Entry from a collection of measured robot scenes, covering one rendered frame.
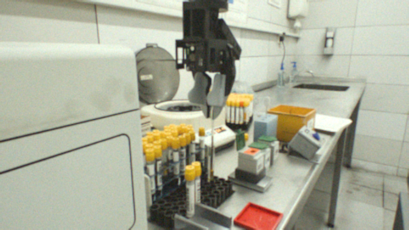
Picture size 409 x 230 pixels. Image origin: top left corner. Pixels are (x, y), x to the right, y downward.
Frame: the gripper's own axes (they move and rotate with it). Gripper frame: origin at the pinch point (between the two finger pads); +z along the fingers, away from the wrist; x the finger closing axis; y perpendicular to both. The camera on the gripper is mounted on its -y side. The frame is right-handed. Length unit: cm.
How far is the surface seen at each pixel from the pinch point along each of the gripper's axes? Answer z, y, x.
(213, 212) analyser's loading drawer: 12.0, 13.3, 8.7
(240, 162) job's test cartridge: 12.4, -6.4, 3.5
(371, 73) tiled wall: 8, -249, 21
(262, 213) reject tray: 17.5, 1.7, 12.3
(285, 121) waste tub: 10.3, -39.7, 3.4
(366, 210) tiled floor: 104, -169, 33
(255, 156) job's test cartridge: 10.5, -7.5, 6.7
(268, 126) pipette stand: 9.3, -27.1, 2.4
